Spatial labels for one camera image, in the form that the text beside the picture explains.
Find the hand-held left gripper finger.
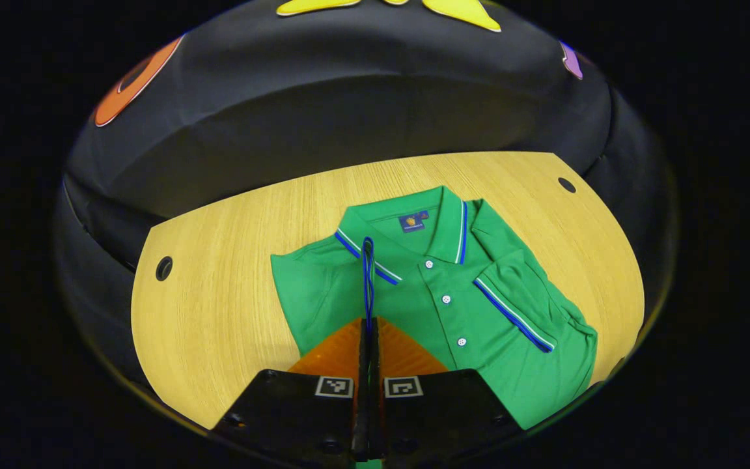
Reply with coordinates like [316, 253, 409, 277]
[211, 318, 371, 466]
[370, 318, 525, 466]

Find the green polo T-shirt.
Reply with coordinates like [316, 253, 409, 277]
[270, 186, 598, 431]

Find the black backdrop cloth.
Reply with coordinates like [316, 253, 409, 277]
[56, 0, 675, 385]

